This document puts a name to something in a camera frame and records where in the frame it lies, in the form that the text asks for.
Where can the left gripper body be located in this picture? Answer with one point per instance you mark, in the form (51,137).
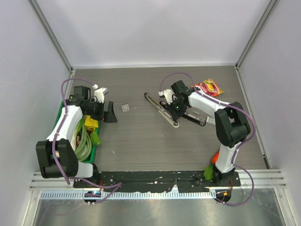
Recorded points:
(95,110)

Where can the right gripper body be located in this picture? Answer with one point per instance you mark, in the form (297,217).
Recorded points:
(177,108)

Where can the red white staple box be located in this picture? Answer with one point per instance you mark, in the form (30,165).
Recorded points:
(125,107)

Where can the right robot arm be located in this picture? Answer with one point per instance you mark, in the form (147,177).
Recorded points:
(231,124)

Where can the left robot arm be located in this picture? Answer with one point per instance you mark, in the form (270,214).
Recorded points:
(57,155)

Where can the yellow white toy cabbage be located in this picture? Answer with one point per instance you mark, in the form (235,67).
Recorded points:
(90,123)

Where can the green toy leaf sprig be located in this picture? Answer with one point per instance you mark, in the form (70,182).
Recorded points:
(95,140)

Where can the orange candy bag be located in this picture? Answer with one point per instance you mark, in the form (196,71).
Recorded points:
(210,87)

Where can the green plastic tray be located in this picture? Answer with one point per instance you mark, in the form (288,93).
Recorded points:
(84,150)

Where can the orange toy carrot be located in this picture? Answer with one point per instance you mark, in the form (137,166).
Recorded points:
(215,157)

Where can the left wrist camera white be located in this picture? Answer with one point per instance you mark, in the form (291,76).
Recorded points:
(100,93)

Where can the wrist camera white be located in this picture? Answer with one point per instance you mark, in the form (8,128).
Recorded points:
(168,94)
(100,93)

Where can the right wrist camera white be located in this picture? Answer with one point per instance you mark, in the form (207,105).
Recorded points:
(168,94)

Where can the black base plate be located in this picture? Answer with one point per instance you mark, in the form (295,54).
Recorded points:
(187,181)

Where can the white slotted cable duct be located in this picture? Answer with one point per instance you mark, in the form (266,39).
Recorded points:
(73,195)

